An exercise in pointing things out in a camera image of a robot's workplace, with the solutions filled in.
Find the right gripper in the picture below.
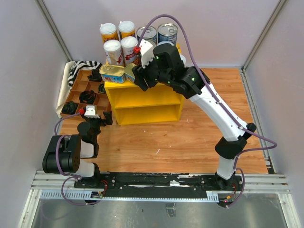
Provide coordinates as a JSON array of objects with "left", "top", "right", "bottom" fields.
[{"left": 132, "top": 52, "right": 173, "bottom": 91}]

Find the red white can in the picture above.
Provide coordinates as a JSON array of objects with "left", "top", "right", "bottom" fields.
[
  {"left": 104, "top": 39, "right": 124, "bottom": 66},
  {"left": 121, "top": 36, "right": 139, "bottom": 66}
]

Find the gold rectangular tin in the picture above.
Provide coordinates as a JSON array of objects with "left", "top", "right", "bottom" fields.
[
  {"left": 124, "top": 63, "right": 137, "bottom": 83},
  {"left": 99, "top": 64, "right": 125, "bottom": 84}
]

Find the yellow shelf cabinet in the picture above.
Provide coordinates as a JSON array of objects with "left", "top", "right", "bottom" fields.
[{"left": 105, "top": 80, "right": 185, "bottom": 126}]

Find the blue yellow can white lid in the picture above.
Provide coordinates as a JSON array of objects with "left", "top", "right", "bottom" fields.
[{"left": 118, "top": 20, "right": 136, "bottom": 40}]

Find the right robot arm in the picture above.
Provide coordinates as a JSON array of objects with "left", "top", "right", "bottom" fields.
[{"left": 132, "top": 41, "right": 257, "bottom": 190}]

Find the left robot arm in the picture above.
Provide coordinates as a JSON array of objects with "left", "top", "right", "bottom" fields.
[{"left": 42, "top": 105, "right": 113, "bottom": 188}]

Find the rolled green belt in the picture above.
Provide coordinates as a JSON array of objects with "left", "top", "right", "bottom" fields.
[{"left": 98, "top": 83, "right": 106, "bottom": 94}]

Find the rolled black belt middle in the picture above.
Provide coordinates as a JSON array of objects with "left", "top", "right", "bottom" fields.
[{"left": 79, "top": 90, "right": 96, "bottom": 105}]

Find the rolled black belt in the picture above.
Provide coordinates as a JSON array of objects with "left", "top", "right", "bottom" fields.
[
  {"left": 79, "top": 90, "right": 96, "bottom": 105},
  {"left": 87, "top": 69, "right": 102, "bottom": 82}
]

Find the wooden divided tray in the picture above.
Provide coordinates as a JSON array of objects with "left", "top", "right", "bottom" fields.
[{"left": 60, "top": 69, "right": 111, "bottom": 117}]

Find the rolled dark belt bottom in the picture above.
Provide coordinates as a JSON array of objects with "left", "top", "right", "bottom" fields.
[{"left": 62, "top": 101, "right": 78, "bottom": 115}]

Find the rolled black belt top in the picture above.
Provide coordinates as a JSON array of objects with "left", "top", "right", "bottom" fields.
[{"left": 87, "top": 69, "right": 102, "bottom": 82}]

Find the striped cloth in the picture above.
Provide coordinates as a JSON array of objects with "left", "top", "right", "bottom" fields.
[{"left": 67, "top": 60, "right": 103, "bottom": 89}]

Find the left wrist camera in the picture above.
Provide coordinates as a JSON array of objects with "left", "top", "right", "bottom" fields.
[{"left": 79, "top": 105, "right": 100, "bottom": 119}]

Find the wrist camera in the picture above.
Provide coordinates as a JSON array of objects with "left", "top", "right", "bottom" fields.
[
  {"left": 79, "top": 105, "right": 100, "bottom": 119},
  {"left": 133, "top": 39, "right": 154, "bottom": 68}
]

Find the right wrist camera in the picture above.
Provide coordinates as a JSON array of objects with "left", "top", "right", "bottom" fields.
[{"left": 133, "top": 39, "right": 154, "bottom": 68}]

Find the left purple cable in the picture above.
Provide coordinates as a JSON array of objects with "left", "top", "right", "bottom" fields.
[{"left": 54, "top": 113, "right": 103, "bottom": 206}]

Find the purple cable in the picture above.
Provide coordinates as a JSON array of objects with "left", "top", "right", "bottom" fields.
[
  {"left": 137, "top": 14, "right": 278, "bottom": 209},
  {"left": 54, "top": 113, "right": 103, "bottom": 206}
]

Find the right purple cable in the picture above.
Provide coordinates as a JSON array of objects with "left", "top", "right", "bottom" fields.
[{"left": 137, "top": 14, "right": 278, "bottom": 209}]

